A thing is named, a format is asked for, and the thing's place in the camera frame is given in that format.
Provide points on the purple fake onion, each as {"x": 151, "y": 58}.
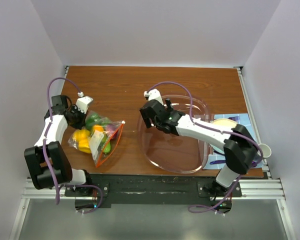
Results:
{"x": 110, "y": 128}

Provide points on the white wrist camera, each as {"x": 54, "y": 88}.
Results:
{"x": 153, "y": 94}
{"x": 83, "y": 102}

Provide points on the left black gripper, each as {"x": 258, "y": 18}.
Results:
{"x": 82, "y": 123}

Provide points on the clear zip top bag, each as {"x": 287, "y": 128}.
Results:
{"x": 96, "y": 141}

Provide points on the cream floral plate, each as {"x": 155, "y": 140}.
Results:
{"x": 225, "y": 122}

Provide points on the green fake vegetable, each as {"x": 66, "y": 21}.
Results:
{"x": 91, "y": 120}

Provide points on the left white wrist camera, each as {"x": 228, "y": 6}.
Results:
{"x": 83, "y": 102}

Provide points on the clear pink plastic tray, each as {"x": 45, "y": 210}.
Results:
{"x": 172, "y": 153}

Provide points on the green fake grapes bunch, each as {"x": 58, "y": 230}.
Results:
{"x": 105, "y": 121}

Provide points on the purple plastic fork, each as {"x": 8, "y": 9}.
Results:
{"x": 234, "y": 118}

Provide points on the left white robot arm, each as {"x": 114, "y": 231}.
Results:
{"x": 47, "y": 162}

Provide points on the yellow fake bell pepper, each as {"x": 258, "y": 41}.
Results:
{"x": 81, "y": 138}

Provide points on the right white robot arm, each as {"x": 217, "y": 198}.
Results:
{"x": 238, "y": 146}

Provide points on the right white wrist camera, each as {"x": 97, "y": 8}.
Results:
{"x": 153, "y": 94}

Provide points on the light green fake cucumber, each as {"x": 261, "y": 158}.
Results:
{"x": 106, "y": 148}

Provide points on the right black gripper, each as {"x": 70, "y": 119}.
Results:
{"x": 145, "y": 118}

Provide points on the orange fake mango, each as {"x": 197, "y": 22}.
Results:
{"x": 96, "y": 128}

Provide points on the white blue-handled mug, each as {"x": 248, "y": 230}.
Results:
{"x": 266, "y": 150}

